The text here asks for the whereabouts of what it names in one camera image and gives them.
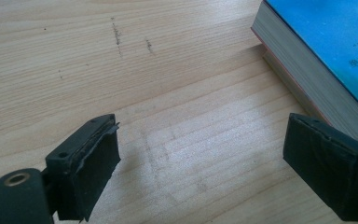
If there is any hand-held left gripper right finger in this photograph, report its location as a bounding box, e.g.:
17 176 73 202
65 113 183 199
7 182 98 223
282 112 358 222

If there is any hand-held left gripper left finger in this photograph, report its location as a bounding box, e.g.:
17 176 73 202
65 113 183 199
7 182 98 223
45 113 121 222

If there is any red and blue cover book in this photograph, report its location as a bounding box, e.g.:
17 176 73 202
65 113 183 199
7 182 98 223
251 0 358 150

